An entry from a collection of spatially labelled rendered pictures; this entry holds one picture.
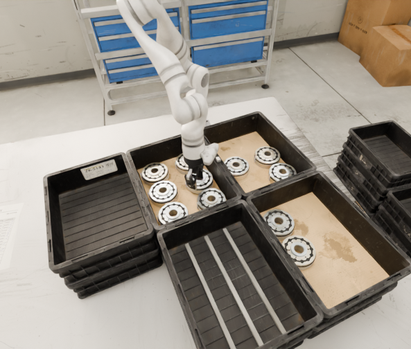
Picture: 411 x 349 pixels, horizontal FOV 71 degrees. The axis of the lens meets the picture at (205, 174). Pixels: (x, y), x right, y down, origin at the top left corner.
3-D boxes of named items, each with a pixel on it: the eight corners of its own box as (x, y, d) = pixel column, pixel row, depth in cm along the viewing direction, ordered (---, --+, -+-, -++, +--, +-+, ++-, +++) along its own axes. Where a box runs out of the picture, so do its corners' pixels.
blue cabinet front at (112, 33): (109, 82, 271) (89, 18, 230) (184, 70, 281) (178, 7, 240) (109, 84, 269) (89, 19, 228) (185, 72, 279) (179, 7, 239)
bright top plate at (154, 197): (146, 186, 108) (146, 185, 108) (172, 178, 110) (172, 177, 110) (153, 206, 101) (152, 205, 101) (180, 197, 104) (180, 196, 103)
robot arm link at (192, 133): (200, 128, 96) (177, 138, 92) (197, 86, 84) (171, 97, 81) (213, 138, 92) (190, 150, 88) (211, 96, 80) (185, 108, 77)
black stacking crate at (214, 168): (132, 172, 120) (125, 151, 111) (197, 151, 127) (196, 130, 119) (161, 251, 94) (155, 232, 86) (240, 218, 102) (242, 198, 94)
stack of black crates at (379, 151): (326, 180, 201) (348, 128, 168) (365, 171, 205) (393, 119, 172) (362, 227, 174) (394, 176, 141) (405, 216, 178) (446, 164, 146)
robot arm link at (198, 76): (212, 65, 117) (211, 100, 130) (193, 58, 120) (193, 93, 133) (199, 75, 112) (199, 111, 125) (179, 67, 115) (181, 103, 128)
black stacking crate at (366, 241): (242, 219, 102) (244, 199, 94) (311, 191, 109) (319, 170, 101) (315, 332, 77) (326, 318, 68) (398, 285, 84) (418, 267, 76)
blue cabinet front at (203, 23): (192, 69, 282) (188, 5, 242) (261, 58, 293) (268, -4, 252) (193, 70, 280) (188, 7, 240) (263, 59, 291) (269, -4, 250)
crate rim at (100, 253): (45, 179, 105) (42, 175, 104) (125, 155, 113) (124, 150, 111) (52, 276, 80) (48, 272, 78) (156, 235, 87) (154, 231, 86)
